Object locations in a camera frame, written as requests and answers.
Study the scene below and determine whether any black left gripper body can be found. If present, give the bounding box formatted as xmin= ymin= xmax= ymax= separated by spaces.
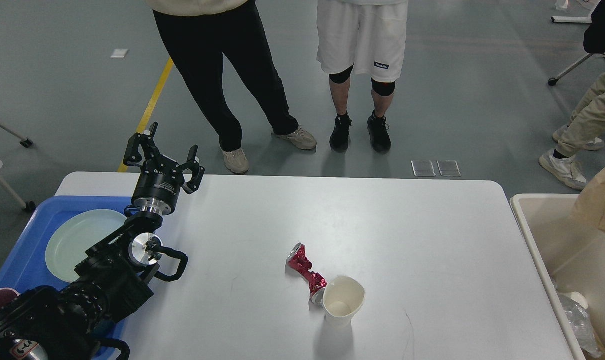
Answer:
xmin=131 ymin=162 xmax=185 ymax=216

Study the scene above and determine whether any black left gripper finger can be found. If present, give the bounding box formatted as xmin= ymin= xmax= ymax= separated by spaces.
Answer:
xmin=176 ymin=145 xmax=205 ymax=195
xmin=122 ymin=121 xmax=165 ymax=171

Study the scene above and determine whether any green plate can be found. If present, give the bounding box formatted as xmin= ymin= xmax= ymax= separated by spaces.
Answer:
xmin=45 ymin=209 xmax=127 ymax=283

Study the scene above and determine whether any crushed red can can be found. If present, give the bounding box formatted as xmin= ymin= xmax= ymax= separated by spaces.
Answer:
xmin=286 ymin=243 xmax=328 ymax=305

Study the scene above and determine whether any white paper cup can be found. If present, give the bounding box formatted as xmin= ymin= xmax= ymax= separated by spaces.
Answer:
xmin=322 ymin=275 xmax=366 ymax=328

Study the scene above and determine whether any aluminium foil tray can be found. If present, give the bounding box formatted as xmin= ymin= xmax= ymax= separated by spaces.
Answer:
xmin=551 ymin=279 xmax=605 ymax=360

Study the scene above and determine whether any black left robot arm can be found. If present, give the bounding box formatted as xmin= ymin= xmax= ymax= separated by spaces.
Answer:
xmin=0 ymin=123 xmax=205 ymax=360

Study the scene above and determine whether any rolling stand leg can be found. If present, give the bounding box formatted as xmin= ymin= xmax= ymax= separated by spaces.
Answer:
xmin=0 ymin=122 xmax=34 ymax=149

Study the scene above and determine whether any person in black trousers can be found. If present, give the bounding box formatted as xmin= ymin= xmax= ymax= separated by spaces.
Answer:
xmin=145 ymin=0 xmax=317 ymax=176

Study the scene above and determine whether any blue plastic tray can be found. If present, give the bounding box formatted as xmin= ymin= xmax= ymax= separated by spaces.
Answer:
xmin=0 ymin=196 xmax=141 ymax=360

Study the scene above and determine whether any person in white shorts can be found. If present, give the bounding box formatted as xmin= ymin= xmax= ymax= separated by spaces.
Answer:
xmin=316 ymin=0 xmax=409 ymax=154

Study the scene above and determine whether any grey floor plate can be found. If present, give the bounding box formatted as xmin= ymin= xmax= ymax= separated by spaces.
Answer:
xmin=437 ymin=161 xmax=462 ymax=177
xmin=411 ymin=161 xmax=437 ymax=178

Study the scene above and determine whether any beige plastic bin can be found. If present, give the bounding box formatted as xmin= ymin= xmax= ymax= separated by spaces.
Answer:
xmin=510 ymin=194 xmax=605 ymax=360

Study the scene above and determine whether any small white cup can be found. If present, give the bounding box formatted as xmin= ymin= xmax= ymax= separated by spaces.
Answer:
xmin=568 ymin=291 xmax=589 ymax=310

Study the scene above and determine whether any person in khaki trousers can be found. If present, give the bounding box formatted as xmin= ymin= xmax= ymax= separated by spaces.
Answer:
xmin=538 ymin=0 xmax=605 ymax=191

